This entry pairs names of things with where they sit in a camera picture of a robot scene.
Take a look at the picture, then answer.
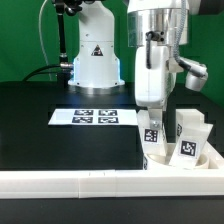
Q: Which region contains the white marker sheet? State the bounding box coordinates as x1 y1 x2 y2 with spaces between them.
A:
49 109 137 126

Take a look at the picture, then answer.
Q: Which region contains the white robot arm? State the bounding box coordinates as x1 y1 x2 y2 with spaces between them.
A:
56 0 208 112

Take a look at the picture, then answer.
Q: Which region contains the white round stool seat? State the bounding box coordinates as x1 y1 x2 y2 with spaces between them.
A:
143 143 209 170

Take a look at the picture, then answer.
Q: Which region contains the grey cable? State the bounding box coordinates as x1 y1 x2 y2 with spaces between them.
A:
37 0 53 82

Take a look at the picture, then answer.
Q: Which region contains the white L-shaped fence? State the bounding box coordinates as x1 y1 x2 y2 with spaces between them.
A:
0 144 224 199

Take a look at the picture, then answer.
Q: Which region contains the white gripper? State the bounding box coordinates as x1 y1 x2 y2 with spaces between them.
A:
135 46 176 130

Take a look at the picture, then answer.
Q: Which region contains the black cable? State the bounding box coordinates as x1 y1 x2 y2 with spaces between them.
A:
22 64 74 82

